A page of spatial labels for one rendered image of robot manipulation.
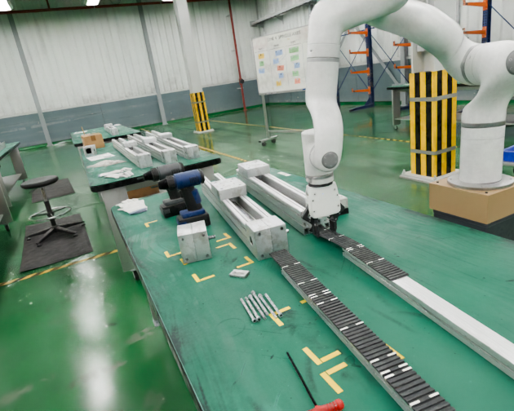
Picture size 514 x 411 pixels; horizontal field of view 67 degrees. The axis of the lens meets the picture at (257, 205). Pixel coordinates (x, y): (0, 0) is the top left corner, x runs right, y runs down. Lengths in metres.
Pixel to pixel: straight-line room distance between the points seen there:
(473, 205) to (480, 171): 0.11
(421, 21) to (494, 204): 0.57
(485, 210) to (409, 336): 0.61
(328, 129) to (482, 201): 0.54
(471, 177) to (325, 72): 0.59
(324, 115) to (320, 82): 0.09
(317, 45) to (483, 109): 0.54
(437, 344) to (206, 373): 0.44
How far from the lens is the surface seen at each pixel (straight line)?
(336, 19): 1.15
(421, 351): 0.82
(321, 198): 1.19
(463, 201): 1.39
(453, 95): 4.50
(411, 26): 1.26
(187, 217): 1.50
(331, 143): 1.08
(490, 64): 1.30
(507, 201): 1.42
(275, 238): 1.16
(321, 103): 1.12
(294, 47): 7.00
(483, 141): 1.37
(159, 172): 1.68
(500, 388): 0.78
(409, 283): 0.96
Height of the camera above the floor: 1.30
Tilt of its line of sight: 18 degrees down
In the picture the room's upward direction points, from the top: 9 degrees counter-clockwise
